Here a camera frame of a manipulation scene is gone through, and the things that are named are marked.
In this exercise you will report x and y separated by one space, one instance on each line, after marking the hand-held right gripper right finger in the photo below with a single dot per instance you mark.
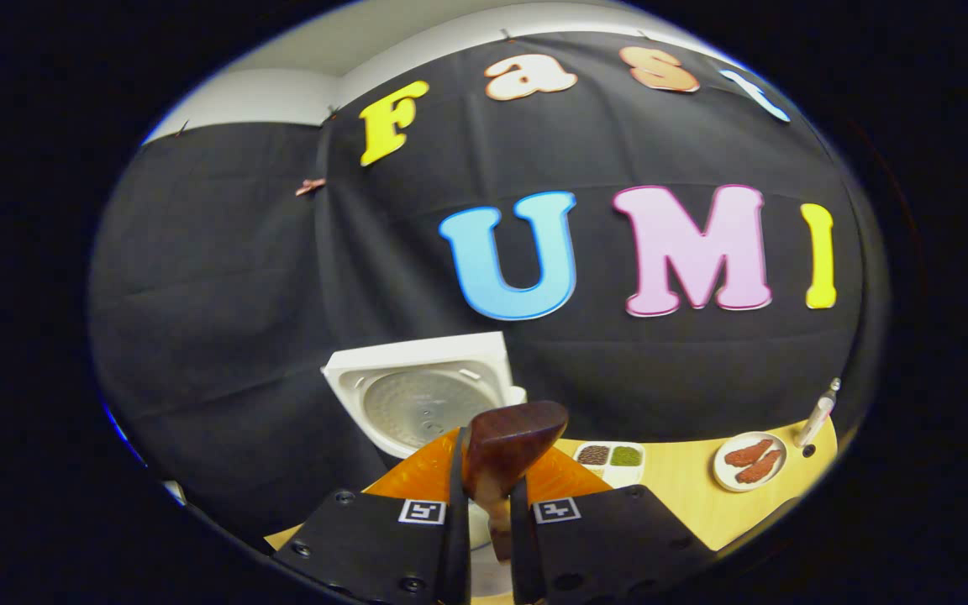
618 546

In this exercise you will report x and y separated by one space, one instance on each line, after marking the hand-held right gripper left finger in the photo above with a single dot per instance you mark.
366 546

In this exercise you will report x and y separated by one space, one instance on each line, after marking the white rice cooker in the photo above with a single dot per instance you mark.
417 403

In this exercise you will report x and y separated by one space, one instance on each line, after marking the brown wooden spoon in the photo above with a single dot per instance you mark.
509 441

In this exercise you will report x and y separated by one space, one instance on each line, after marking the white divided bean dish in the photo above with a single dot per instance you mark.
610 456

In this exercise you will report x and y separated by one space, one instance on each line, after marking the white round plate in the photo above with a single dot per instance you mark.
723 477

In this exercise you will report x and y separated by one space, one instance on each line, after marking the brown meat piece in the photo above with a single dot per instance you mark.
749 452
760 467

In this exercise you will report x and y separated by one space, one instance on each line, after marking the clear bottle with pink label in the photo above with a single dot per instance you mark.
817 416

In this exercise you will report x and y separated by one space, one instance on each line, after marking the black backdrop cloth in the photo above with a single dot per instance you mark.
240 294

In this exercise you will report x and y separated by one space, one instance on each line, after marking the pink cloth clip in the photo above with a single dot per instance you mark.
310 186

